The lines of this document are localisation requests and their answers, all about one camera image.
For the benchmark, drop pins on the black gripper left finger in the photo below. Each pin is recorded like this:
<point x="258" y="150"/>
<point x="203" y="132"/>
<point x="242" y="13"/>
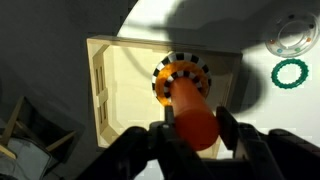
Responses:
<point x="140" y="156"/>

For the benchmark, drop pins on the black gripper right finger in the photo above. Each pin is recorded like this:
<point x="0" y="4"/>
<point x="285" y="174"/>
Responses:
<point x="266" y="153"/>

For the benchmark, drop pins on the light wooden tray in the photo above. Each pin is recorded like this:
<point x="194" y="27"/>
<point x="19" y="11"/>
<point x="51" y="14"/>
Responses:
<point x="130" y="86"/>

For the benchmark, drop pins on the wooden frame stool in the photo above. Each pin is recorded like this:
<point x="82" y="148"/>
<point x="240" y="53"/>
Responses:
<point x="20" y="146"/>

